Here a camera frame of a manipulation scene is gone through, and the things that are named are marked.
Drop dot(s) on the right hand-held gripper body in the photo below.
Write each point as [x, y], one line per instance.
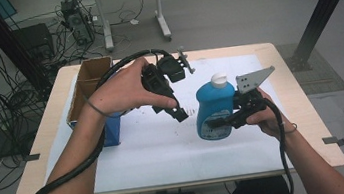
[252, 99]

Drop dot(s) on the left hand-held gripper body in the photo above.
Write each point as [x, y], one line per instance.
[171, 68]

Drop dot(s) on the blue detergent bottle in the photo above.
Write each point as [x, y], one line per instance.
[214, 101]

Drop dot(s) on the blue cardboard box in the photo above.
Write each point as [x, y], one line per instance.
[89, 74]

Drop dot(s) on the person's right hand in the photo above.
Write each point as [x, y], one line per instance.
[270, 119]

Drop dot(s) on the person's left hand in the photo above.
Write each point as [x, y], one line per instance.
[122, 90]

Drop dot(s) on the white paper sheet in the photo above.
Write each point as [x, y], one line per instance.
[167, 151]

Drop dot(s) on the grey floor mat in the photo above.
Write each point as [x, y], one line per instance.
[321, 70]

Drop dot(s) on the black tape piece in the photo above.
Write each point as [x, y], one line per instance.
[332, 140]
[32, 157]

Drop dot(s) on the black computer tower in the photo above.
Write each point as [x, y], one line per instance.
[77, 22]

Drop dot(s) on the black equipment case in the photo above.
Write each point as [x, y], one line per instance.
[33, 41]

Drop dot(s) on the black floor plate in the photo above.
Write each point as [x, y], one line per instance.
[8, 145]

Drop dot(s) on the white desk frame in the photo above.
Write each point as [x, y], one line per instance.
[161, 11]

